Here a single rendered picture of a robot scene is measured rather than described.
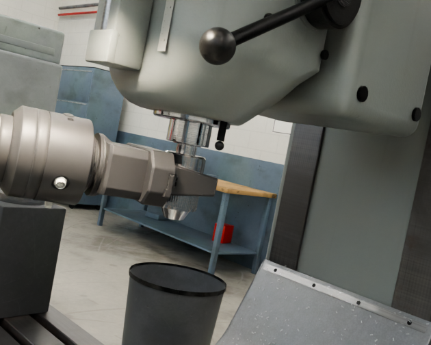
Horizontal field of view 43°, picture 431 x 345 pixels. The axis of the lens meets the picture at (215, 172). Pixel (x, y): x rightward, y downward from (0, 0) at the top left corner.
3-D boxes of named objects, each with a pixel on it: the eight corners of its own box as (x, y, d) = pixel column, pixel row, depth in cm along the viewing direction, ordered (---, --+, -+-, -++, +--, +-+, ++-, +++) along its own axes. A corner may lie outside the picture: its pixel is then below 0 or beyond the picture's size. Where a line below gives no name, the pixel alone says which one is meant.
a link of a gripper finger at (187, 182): (210, 200, 59) (157, 192, 57) (216, 172, 59) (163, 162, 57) (216, 203, 58) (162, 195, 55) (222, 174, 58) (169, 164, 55)
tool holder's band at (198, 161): (200, 165, 63) (202, 156, 63) (208, 168, 58) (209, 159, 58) (160, 157, 62) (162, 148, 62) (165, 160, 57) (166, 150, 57)
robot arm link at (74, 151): (183, 137, 53) (59, 111, 48) (164, 233, 53) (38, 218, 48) (144, 129, 64) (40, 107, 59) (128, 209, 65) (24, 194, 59)
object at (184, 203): (192, 207, 63) (200, 165, 63) (199, 214, 58) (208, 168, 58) (152, 200, 62) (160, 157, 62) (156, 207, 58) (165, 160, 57)
